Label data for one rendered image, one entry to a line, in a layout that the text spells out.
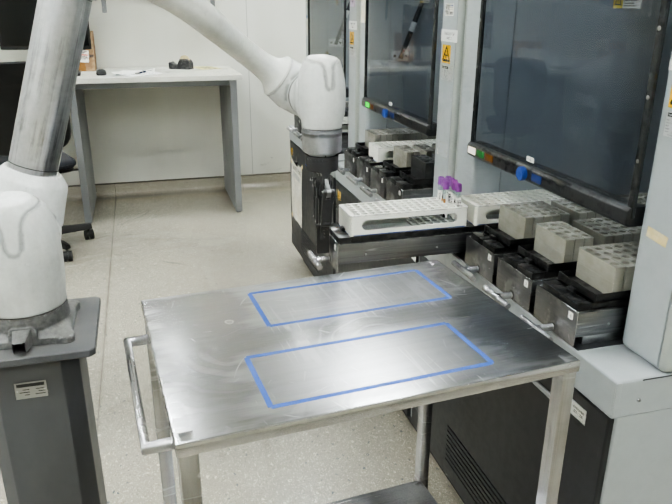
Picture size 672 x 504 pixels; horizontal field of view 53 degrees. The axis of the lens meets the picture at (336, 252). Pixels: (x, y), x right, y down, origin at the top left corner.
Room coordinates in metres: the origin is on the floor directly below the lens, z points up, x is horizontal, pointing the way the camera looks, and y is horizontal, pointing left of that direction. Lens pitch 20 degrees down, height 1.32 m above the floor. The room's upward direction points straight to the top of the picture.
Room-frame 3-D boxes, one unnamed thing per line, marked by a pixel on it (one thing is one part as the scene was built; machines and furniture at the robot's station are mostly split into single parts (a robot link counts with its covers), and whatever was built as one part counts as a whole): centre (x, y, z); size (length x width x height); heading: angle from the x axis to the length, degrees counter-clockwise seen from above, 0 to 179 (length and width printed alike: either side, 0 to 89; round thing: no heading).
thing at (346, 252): (1.58, -0.29, 0.78); 0.73 x 0.14 x 0.09; 106
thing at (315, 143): (1.49, 0.03, 1.03); 0.09 x 0.09 x 0.06
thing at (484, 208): (1.63, -0.46, 0.83); 0.30 x 0.10 x 0.06; 106
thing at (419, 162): (1.99, -0.26, 0.85); 0.12 x 0.02 x 0.06; 16
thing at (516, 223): (1.46, -0.41, 0.85); 0.12 x 0.02 x 0.06; 17
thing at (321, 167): (1.49, 0.03, 0.96); 0.08 x 0.07 x 0.09; 16
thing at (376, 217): (1.55, -0.16, 0.83); 0.30 x 0.10 x 0.06; 106
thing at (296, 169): (3.26, 0.21, 0.43); 0.27 x 0.02 x 0.36; 16
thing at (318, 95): (1.50, 0.04, 1.14); 0.13 x 0.11 x 0.16; 22
